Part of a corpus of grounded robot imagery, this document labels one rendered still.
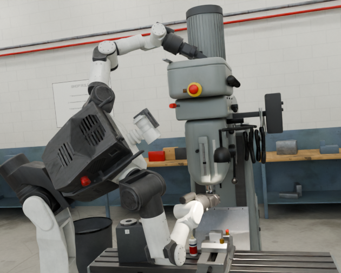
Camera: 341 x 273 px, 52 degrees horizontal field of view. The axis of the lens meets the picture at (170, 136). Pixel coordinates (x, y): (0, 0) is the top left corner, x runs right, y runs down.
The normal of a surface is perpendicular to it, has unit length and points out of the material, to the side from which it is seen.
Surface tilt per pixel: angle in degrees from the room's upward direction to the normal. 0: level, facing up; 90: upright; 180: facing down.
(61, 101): 90
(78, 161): 74
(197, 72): 90
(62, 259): 90
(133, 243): 90
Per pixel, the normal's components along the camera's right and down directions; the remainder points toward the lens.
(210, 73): -0.15, 0.09
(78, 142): -0.52, -0.17
